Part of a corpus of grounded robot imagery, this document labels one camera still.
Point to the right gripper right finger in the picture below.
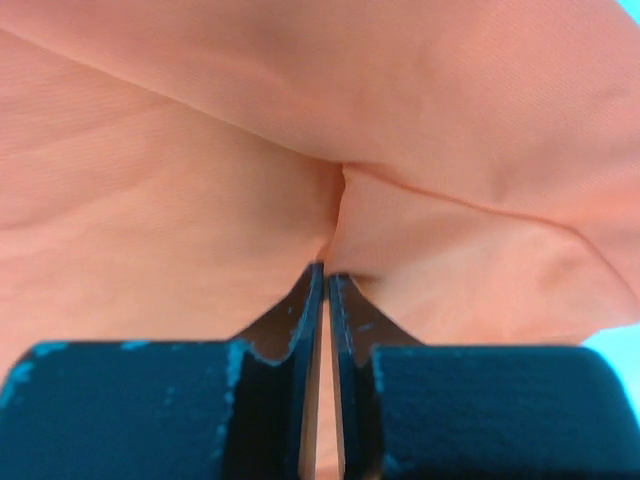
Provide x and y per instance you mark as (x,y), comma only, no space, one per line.
(357,327)

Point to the orange t shirt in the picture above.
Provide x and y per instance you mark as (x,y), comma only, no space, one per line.
(170,168)

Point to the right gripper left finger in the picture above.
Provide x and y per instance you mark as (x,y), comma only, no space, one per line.
(273,429)

